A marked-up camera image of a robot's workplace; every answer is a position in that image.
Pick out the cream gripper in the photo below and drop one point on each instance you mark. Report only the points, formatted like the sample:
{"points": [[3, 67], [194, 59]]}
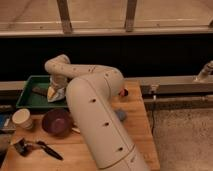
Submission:
{"points": [[55, 85]]}

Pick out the grey towel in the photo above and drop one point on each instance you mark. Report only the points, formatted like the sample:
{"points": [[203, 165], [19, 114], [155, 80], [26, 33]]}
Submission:
{"points": [[59, 95]]}

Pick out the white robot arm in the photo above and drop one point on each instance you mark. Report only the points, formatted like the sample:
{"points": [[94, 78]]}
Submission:
{"points": [[88, 91]]}

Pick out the green plastic tray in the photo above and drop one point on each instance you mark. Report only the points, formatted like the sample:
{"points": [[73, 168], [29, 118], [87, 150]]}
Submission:
{"points": [[29, 99]]}

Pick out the dark brown block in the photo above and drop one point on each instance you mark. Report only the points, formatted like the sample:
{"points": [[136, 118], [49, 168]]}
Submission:
{"points": [[40, 91]]}

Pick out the purple bowl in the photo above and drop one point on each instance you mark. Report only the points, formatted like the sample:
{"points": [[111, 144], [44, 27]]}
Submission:
{"points": [[56, 122]]}

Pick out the white paper cup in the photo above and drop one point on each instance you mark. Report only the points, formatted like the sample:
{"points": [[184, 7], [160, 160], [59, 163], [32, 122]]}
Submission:
{"points": [[22, 118]]}

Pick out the blue object at edge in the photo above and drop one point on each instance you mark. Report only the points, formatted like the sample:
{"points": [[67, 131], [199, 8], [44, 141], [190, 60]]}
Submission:
{"points": [[5, 122]]}

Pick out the blue sponge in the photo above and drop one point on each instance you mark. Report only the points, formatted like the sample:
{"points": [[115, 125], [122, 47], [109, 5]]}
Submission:
{"points": [[121, 114]]}

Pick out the black binder clip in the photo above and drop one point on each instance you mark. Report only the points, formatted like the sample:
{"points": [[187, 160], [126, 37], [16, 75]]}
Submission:
{"points": [[22, 147]]}

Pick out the black handled tool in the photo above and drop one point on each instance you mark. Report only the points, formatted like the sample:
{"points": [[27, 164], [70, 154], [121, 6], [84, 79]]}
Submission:
{"points": [[49, 150]]}

